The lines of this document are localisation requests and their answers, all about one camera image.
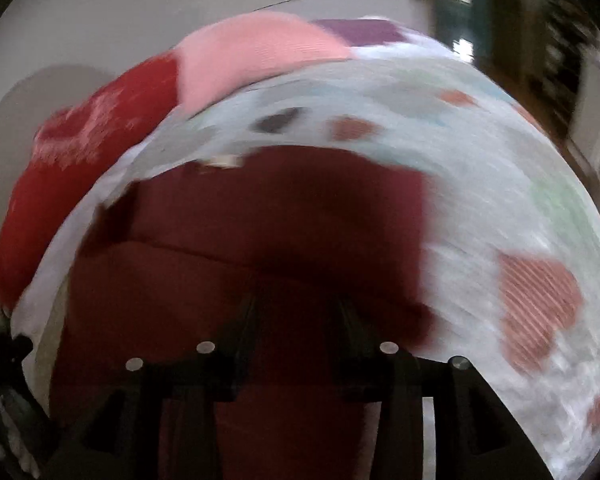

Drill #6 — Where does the red cloth with white print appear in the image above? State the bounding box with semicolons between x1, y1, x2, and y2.
0;54;187;312

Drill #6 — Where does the pink cloth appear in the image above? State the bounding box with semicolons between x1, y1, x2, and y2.
174;12;357;117

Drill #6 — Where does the dark shelf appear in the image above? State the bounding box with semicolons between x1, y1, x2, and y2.
527;0;600;161

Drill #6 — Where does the purple cloth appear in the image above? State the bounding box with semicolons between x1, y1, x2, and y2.
314;18;407;47

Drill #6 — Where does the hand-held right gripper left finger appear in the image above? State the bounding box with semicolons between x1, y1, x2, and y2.
54;291;262;480

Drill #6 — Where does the dark red garment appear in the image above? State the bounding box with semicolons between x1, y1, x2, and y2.
49;144;442;480

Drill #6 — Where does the white printed blanket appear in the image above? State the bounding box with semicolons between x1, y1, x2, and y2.
10;42;600;480

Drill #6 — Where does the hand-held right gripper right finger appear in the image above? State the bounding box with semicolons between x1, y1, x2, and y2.
329;296;555;480

